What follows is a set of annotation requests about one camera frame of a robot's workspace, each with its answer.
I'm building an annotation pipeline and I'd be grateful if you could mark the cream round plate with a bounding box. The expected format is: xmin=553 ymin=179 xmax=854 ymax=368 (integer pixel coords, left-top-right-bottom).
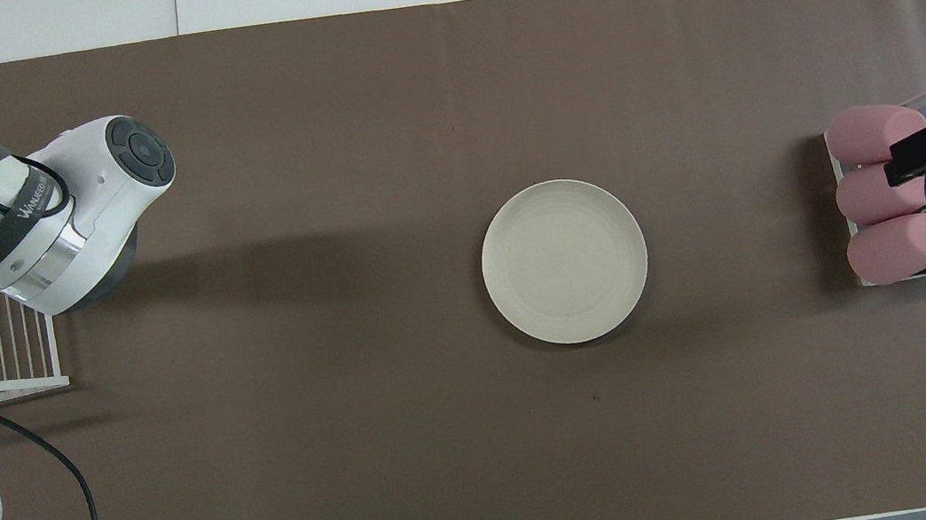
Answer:
xmin=471 ymin=169 xmax=659 ymax=355

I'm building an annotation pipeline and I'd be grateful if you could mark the pink plastic cup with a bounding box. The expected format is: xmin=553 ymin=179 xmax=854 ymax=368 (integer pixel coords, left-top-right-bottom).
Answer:
xmin=832 ymin=156 xmax=926 ymax=230
xmin=843 ymin=211 xmax=926 ymax=290
xmin=822 ymin=98 xmax=926 ymax=170

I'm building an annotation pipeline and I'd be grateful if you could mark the brown paper table mat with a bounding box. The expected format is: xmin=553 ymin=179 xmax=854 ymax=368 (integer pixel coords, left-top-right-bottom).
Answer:
xmin=0 ymin=0 xmax=926 ymax=520

